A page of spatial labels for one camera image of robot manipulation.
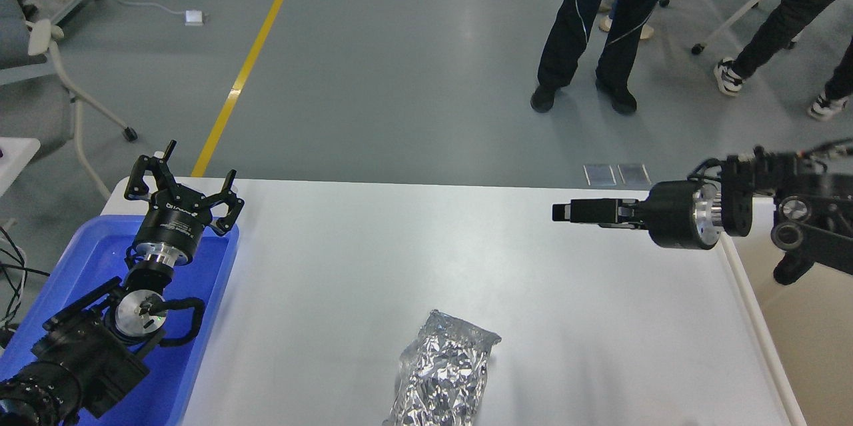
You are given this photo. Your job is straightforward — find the black cables at left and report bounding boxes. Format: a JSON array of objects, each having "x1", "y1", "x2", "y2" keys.
[{"x1": 0, "y1": 226, "x2": 51, "y2": 347}]

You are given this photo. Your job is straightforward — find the blue plastic bin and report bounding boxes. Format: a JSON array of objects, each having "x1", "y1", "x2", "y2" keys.
[{"x1": 0, "y1": 215, "x2": 240, "y2": 426}]

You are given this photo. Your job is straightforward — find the person with white sneakers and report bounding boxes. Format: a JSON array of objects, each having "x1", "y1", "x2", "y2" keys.
[{"x1": 713, "y1": 0, "x2": 852, "y2": 121}]

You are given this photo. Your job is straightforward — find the grey office chair left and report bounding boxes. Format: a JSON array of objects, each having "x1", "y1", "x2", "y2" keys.
[{"x1": 2, "y1": 0, "x2": 138, "y2": 199}]

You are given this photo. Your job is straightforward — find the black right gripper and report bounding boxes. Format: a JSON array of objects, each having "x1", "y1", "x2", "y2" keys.
[{"x1": 552, "y1": 181, "x2": 722, "y2": 250}]

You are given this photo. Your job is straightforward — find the person in black tracksuit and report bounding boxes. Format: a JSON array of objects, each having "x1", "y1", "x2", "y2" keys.
[{"x1": 530, "y1": 0, "x2": 688, "y2": 115}]

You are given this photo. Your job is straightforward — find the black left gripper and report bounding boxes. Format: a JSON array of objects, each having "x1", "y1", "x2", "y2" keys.
[{"x1": 125, "y1": 141, "x2": 245, "y2": 267}]

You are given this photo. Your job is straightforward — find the metal floor plate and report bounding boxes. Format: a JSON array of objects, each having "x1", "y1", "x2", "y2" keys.
[
  {"x1": 616, "y1": 163, "x2": 652, "y2": 189},
  {"x1": 584, "y1": 164, "x2": 616, "y2": 188}
]

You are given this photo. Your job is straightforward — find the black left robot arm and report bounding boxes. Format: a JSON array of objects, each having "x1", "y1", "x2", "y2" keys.
[{"x1": 2, "y1": 141, "x2": 245, "y2": 425}]

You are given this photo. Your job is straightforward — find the silver foil bag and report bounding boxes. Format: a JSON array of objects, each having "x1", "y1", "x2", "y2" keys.
[{"x1": 383, "y1": 309, "x2": 502, "y2": 425}]

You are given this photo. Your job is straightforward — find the left metal floor plate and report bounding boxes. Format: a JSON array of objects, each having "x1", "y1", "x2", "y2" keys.
[{"x1": 584, "y1": 164, "x2": 616, "y2": 188}]

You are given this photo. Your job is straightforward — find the white power adapter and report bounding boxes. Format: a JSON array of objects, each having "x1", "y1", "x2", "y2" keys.
[{"x1": 184, "y1": 9, "x2": 205, "y2": 26}]

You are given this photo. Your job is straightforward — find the white side table corner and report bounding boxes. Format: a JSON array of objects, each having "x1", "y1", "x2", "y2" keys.
[{"x1": 0, "y1": 137, "x2": 41, "y2": 196}]

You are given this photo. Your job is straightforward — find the right metal floor plate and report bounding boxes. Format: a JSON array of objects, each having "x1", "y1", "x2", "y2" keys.
[{"x1": 616, "y1": 163, "x2": 652, "y2": 189}]

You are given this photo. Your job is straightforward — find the white plastic bin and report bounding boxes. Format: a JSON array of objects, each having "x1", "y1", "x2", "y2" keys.
[{"x1": 721, "y1": 234, "x2": 852, "y2": 425}]

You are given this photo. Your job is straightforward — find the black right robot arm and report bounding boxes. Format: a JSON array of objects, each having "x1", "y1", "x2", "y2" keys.
[{"x1": 551, "y1": 138, "x2": 852, "y2": 285}]

